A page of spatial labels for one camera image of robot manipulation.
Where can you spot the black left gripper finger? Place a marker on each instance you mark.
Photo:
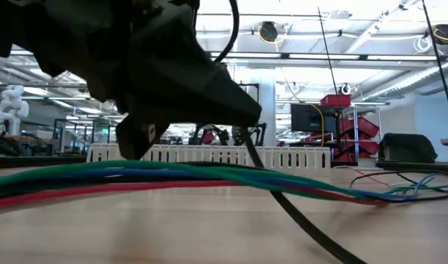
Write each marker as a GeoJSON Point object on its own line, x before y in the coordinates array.
{"type": "Point", "coordinates": [187, 84]}
{"type": "Point", "coordinates": [135, 135]}

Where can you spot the black zip tie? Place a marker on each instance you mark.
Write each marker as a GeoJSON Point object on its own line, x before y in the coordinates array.
{"type": "Point", "coordinates": [300, 220]}

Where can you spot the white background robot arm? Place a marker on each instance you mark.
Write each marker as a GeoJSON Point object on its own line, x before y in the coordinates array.
{"type": "Point", "coordinates": [11, 106]}

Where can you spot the black background robot arm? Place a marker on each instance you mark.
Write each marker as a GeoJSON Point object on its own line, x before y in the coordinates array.
{"type": "Point", "coordinates": [261, 132]}
{"type": "Point", "coordinates": [209, 136]}

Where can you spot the person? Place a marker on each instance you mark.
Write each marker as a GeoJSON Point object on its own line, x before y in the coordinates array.
{"type": "Point", "coordinates": [236, 135]}

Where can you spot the white building column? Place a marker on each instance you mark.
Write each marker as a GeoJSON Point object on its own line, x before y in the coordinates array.
{"type": "Point", "coordinates": [269, 110]}

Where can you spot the dark background table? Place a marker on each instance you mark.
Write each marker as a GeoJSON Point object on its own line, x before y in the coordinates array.
{"type": "Point", "coordinates": [33, 161]}
{"type": "Point", "coordinates": [410, 166]}

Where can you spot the black monitor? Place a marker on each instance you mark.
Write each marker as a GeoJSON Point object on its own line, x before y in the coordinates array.
{"type": "Point", "coordinates": [308, 117]}

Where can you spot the red box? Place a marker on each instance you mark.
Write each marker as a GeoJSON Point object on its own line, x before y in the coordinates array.
{"type": "Point", "coordinates": [335, 100]}

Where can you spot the metal shelf rack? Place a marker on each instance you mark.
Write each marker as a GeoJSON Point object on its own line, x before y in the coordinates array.
{"type": "Point", "coordinates": [356, 128]}

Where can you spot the red storage bin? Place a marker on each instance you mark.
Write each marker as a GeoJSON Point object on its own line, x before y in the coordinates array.
{"type": "Point", "coordinates": [366, 146]}
{"type": "Point", "coordinates": [366, 126]}

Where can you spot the black bag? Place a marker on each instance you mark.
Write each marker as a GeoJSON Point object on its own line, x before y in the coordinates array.
{"type": "Point", "coordinates": [407, 148]}

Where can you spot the black metal rig frame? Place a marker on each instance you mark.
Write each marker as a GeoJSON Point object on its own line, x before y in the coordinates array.
{"type": "Point", "coordinates": [258, 95]}

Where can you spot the black metal workstation frame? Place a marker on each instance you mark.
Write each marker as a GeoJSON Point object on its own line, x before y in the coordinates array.
{"type": "Point", "coordinates": [55, 135]}

